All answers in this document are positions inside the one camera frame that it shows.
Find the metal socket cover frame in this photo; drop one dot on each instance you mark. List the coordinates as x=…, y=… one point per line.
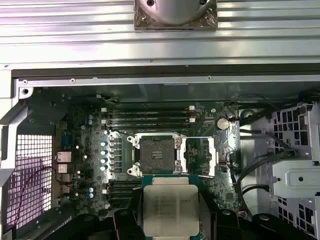
x=213, y=155

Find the silver metal drive cage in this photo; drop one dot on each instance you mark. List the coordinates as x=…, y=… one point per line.
x=300, y=175

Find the black CPU socket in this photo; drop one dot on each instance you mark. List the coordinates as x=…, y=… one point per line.
x=156, y=155

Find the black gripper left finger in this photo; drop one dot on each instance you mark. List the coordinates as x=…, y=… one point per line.
x=125, y=225

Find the square brown base plate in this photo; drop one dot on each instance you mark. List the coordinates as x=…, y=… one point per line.
x=140, y=23

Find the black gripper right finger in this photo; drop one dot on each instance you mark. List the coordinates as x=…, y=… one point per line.
x=220, y=227

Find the silver green CPU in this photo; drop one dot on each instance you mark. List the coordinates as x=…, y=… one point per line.
x=170, y=207

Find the silver coin battery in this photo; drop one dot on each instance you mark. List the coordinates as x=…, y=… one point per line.
x=222, y=123

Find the black RAM slot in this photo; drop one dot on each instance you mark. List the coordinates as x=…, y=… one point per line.
x=150, y=121
x=150, y=127

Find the green motherboard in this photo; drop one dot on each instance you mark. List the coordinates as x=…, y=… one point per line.
x=200, y=112

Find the black grey PC case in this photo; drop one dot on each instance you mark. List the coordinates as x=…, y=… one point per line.
x=150, y=80

